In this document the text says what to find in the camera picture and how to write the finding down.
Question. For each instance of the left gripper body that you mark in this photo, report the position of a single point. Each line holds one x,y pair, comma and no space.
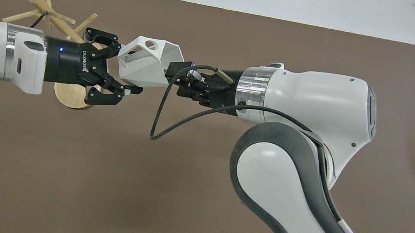
68,63

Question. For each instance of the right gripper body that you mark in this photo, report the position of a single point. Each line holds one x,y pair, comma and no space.
224,94

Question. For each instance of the white angular cup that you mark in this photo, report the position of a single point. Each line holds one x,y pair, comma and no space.
144,69

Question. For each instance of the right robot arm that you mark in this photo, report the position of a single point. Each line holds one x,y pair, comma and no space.
310,95

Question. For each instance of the wooden cup rack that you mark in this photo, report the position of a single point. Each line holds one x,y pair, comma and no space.
69,94

